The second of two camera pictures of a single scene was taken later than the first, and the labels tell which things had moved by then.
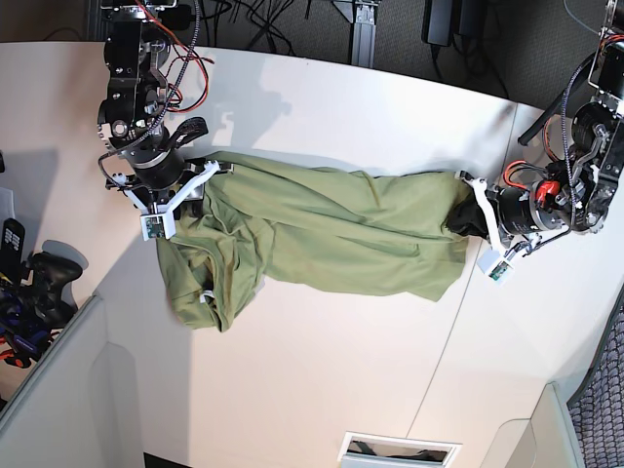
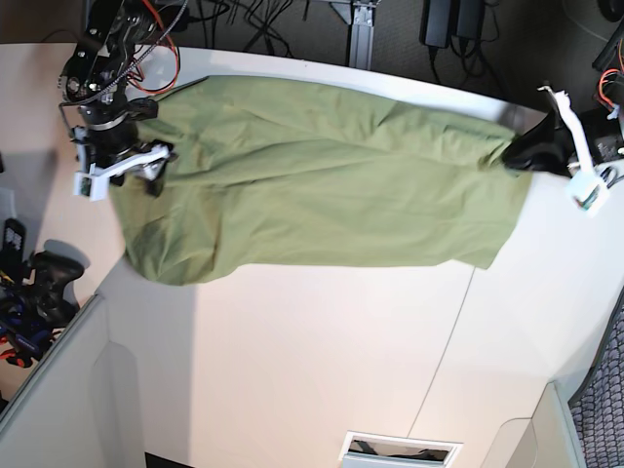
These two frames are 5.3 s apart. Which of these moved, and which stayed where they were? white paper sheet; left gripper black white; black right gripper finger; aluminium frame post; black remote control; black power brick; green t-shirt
Moved: black right gripper finger; left gripper black white; green t-shirt
Stayed: white paper sheet; black power brick; black remote control; aluminium frame post
